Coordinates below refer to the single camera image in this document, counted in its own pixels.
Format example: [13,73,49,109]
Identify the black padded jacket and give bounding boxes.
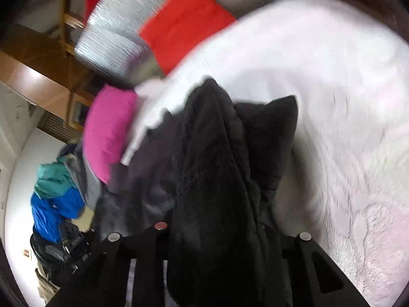
[93,78,299,307]

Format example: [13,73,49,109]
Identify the wooden chair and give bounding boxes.
[59,0,89,59]

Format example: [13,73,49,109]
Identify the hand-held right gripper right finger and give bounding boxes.
[278,231,369,307]

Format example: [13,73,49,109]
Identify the wooden cabinet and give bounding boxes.
[0,22,96,136]

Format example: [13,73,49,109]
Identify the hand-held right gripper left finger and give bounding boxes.
[48,221,170,307]

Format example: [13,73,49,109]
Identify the red pillow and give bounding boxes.
[139,0,237,75]

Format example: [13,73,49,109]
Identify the teal cloth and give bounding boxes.
[35,163,75,199]

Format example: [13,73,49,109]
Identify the blue jacket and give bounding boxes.
[31,187,86,244]

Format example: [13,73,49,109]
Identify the white bed blanket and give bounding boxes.
[121,0,409,307]

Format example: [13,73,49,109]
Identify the pink pillow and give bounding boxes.
[82,85,139,184]

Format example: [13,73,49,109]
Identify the khaki cloth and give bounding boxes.
[35,260,62,303]

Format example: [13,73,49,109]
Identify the silver quilted cushion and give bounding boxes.
[74,0,266,80]

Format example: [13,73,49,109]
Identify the grey clothing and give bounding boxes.
[64,155,103,208]

